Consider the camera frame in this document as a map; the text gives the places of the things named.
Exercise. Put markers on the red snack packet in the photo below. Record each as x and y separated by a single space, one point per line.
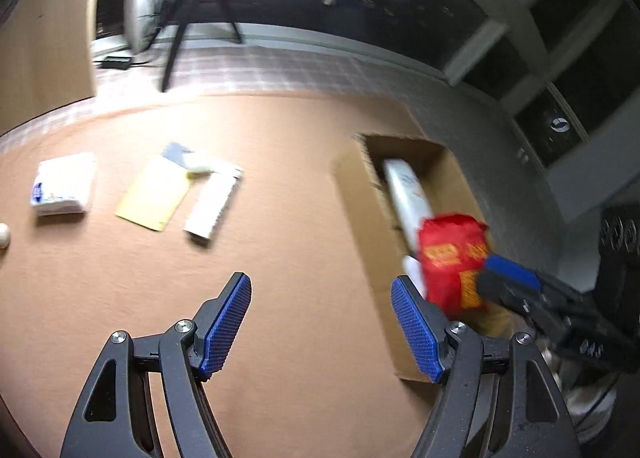
450 258

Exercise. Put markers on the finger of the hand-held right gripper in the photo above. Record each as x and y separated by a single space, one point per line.
515 272
510 295

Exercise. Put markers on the small white block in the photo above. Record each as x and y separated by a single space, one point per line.
199 164

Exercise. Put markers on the white window mullion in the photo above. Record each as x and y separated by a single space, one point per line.
475 52

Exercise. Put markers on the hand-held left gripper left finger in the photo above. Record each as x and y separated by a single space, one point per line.
227 328

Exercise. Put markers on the yellow card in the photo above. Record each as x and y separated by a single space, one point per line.
150 198

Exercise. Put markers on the white sunscreen tube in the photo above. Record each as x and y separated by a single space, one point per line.
407 193

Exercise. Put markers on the black tripod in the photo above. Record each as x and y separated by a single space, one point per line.
177 37

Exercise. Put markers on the yellow shuttlecock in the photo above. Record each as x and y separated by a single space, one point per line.
3 236

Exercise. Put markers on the white tissue pack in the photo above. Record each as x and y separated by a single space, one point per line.
62 185

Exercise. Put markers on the cardboard box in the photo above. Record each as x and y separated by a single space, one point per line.
380 263

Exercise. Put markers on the checked tablecloth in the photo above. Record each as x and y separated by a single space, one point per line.
300 72

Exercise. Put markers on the white floral lighter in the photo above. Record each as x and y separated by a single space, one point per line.
212 203

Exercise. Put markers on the person's right hand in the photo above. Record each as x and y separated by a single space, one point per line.
585 388

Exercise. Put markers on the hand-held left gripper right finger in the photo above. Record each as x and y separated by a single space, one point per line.
417 333

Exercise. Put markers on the wooden board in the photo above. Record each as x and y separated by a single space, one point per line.
40 37

